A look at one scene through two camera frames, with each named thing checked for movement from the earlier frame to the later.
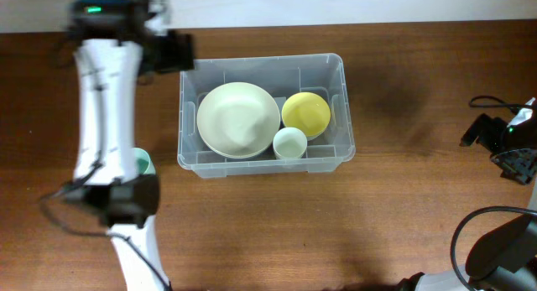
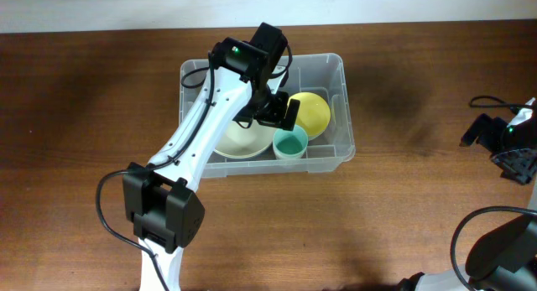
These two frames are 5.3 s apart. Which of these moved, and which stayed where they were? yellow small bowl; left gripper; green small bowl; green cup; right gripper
Moved: green cup; left gripper
Stayed: right gripper; yellow small bowl; green small bowl
